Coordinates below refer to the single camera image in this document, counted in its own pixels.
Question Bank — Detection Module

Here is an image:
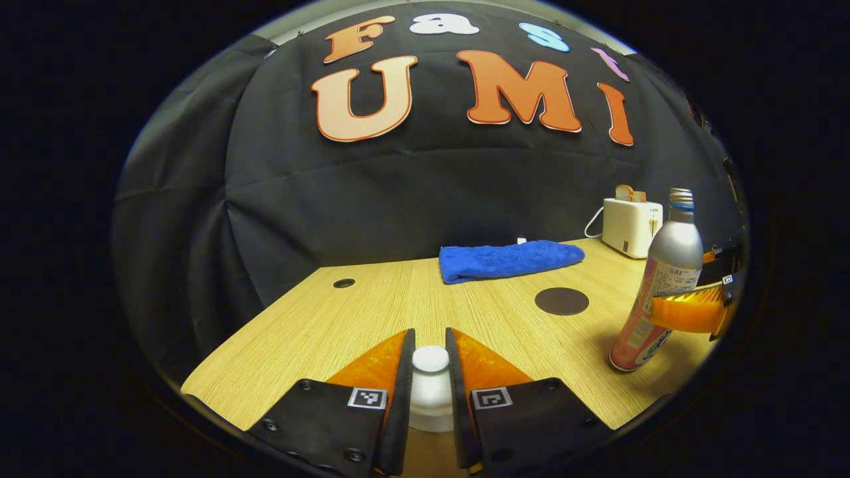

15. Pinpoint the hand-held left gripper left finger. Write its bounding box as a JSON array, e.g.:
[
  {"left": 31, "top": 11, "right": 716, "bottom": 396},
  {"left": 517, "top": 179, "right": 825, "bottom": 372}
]
[{"left": 246, "top": 328, "right": 416, "bottom": 477}]

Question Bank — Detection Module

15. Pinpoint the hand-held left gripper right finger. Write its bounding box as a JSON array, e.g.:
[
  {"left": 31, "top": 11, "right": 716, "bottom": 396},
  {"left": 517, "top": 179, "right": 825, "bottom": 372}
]
[{"left": 445, "top": 327, "right": 615, "bottom": 477}]

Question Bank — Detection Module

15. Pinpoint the silver water bottle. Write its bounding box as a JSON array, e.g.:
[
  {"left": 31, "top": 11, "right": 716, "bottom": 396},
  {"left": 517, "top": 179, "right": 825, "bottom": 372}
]
[{"left": 610, "top": 187, "right": 705, "bottom": 372}]

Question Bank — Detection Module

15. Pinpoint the dark brown round coaster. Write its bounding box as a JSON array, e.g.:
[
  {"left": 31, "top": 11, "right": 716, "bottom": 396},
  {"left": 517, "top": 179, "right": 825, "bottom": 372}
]
[{"left": 535, "top": 287, "right": 590, "bottom": 316}]

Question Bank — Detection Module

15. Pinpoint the white toaster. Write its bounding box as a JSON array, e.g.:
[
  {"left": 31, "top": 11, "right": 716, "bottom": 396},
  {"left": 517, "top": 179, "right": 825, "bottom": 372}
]
[{"left": 601, "top": 198, "right": 663, "bottom": 260}]

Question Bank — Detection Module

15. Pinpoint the blue towel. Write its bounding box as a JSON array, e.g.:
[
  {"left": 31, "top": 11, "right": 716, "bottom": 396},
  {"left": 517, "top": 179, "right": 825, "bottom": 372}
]
[{"left": 438, "top": 240, "right": 586, "bottom": 285}]

